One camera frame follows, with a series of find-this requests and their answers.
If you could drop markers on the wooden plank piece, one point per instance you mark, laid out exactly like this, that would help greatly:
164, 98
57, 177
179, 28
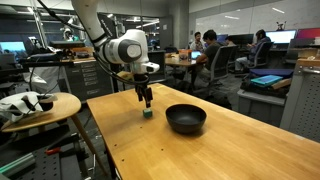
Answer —
281, 83

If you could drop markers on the blue lit monitor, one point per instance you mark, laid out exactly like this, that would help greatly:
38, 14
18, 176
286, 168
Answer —
12, 46

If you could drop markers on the aluminium profile bar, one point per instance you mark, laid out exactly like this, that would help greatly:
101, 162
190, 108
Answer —
16, 165

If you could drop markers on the grey storage bin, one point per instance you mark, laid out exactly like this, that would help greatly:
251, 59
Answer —
260, 107

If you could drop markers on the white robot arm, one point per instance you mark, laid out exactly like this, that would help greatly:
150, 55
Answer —
126, 50

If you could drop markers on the open laptop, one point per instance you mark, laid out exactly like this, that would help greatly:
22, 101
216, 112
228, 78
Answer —
195, 54

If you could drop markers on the grey office chair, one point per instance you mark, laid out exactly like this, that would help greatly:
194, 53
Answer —
220, 65

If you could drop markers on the black bowl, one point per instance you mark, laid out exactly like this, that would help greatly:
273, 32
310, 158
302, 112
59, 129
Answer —
185, 117

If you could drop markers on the seated person behind monitor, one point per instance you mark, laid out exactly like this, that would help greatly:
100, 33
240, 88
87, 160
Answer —
229, 40

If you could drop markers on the wooden office desk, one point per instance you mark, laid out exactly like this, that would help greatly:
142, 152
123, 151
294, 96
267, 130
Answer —
176, 62

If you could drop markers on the white lit monitor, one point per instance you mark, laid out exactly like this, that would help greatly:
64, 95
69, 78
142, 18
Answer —
281, 36

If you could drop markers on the round wooden side table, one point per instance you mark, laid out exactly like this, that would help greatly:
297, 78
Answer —
65, 106

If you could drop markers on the white crumpled cloth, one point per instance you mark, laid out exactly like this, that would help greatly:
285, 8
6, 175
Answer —
16, 106

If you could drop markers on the orange container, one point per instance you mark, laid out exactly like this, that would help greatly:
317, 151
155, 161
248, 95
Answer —
184, 54

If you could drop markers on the grey drawer cabinet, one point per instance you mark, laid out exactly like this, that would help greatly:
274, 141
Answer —
88, 78

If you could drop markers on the person in light shirt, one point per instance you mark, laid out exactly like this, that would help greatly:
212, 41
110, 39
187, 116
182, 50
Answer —
197, 43

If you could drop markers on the red lit monitor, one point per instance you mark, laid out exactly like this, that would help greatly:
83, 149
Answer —
308, 33

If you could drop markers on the wooden shelf box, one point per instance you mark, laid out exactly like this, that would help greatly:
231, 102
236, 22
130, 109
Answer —
308, 55

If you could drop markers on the small green cube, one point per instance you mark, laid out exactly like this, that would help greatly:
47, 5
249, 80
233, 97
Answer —
147, 113

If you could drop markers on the small black cup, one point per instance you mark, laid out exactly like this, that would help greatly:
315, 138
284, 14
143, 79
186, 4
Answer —
46, 105

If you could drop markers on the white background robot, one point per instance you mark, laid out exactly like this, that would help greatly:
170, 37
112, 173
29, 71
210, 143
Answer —
68, 33

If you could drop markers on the black bag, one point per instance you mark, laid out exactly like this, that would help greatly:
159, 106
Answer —
263, 90

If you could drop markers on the dark blue folder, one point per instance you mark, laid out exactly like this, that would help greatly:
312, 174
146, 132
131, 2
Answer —
271, 72

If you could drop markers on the black flat device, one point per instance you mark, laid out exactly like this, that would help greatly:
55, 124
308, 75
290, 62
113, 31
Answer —
66, 44

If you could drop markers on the dark monitor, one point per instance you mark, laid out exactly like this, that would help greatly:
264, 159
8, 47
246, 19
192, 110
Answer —
241, 39

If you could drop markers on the dark office chair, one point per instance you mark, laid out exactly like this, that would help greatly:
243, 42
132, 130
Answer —
264, 53

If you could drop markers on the grey perforated metal cabinet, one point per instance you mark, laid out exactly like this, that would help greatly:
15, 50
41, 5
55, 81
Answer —
303, 100

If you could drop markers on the person in dark t-shirt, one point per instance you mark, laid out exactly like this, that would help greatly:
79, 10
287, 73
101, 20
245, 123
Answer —
210, 50

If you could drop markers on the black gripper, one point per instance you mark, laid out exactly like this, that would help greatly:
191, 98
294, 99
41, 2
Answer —
142, 81

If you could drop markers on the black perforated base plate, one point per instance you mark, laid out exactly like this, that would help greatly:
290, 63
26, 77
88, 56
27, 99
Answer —
43, 167

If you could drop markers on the person in dark jacket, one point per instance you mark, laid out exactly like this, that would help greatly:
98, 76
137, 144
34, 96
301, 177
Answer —
256, 46

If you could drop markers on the small dark figurine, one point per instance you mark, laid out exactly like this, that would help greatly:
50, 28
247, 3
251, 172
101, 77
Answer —
281, 26

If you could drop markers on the teal flat box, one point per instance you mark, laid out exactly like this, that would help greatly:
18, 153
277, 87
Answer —
266, 80

